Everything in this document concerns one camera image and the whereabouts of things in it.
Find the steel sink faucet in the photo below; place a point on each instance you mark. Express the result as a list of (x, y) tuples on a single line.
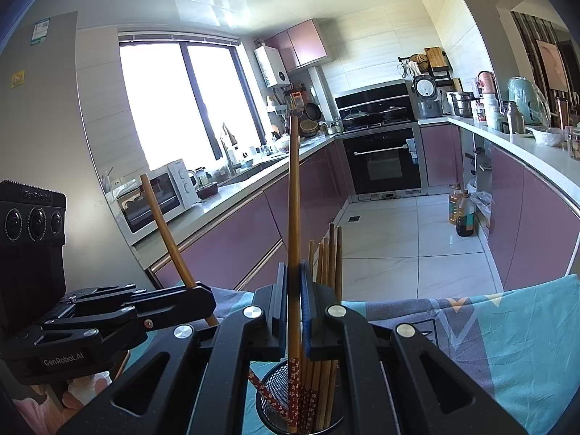
[(229, 154)]

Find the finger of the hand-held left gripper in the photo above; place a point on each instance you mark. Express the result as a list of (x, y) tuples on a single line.
[(127, 326), (181, 299)]

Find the clear plastic container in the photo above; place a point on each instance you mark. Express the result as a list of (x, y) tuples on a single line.
[(574, 145)]

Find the steel stock pot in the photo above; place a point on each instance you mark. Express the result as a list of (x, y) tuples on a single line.
[(460, 104)]

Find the white water heater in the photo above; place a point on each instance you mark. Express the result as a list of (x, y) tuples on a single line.
[(272, 65)]

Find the white kitchen countertop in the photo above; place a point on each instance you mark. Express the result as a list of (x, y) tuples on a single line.
[(521, 145)]

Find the yellow oil bottle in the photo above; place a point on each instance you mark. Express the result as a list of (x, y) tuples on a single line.
[(454, 204)]

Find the pink framed picture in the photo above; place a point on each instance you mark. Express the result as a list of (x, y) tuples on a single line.
[(553, 65)]

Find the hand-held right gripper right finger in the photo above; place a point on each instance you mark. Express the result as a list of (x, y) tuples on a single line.
[(307, 317)]

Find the grey refrigerator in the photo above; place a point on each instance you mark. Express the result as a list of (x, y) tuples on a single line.
[(45, 136)]

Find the teal kitchen appliance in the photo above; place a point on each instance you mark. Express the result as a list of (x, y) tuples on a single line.
[(525, 99)]

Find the black mesh holder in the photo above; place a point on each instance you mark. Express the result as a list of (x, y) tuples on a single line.
[(272, 389)]

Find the white jar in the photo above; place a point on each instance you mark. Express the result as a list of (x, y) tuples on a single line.
[(494, 113)]

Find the white casserole pot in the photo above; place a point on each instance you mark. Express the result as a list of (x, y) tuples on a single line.
[(281, 144)]

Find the black built-in oven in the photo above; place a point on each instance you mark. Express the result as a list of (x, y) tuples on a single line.
[(385, 163)]

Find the black lidded wok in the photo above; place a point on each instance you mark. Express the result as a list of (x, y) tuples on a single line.
[(356, 119), (393, 114)]

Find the white microwave oven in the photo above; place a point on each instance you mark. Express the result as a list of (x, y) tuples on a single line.
[(154, 199)]

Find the person's left hand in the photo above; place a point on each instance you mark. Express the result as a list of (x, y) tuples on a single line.
[(88, 384)]

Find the steel thermos bottle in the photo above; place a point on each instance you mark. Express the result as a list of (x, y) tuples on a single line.
[(515, 120)]

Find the pink base cabinets with shelf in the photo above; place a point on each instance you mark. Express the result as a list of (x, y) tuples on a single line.
[(521, 217)]

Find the white bowl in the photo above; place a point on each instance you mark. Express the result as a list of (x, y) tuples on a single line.
[(547, 137)]

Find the pink wall cabinet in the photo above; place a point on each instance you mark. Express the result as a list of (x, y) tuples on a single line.
[(299, 45)]

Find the dark bowl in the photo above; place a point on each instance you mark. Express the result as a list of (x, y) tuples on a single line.
[(207, 190)]

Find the small steel kettle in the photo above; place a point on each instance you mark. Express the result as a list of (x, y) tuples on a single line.
[(334, 129)]

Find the single wooden chopstick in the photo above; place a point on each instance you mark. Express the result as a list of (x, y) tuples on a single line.
[(293, 199), (167, 235)]

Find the kitchen window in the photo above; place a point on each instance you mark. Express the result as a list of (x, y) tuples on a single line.
[(172, 104)]

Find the bundle of wooden chopsticks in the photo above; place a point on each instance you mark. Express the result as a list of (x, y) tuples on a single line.
[(333, 253)]

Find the blue grey printed tablecloth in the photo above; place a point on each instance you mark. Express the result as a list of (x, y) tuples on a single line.
[(498, 349)]

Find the hanging frying pan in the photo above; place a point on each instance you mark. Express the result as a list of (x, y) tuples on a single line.
[(312, 112)]

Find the pink kettle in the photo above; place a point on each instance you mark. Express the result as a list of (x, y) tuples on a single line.
[(487, 84)]

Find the silver rice cooker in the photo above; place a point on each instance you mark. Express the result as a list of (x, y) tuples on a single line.
[(427, 97)]

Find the wooden cutting board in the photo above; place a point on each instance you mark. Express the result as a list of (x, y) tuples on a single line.
[(435, 58)]

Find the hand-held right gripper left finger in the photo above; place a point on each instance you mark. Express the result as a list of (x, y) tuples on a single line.
[(280, 308)]

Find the pink base cabinets with sink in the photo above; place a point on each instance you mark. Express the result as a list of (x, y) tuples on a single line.
[(235, 226)]

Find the black wall rack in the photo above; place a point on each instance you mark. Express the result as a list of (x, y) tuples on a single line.
[(442, 77)]

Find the black range hood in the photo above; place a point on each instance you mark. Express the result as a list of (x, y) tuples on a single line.
[(371, 97)]

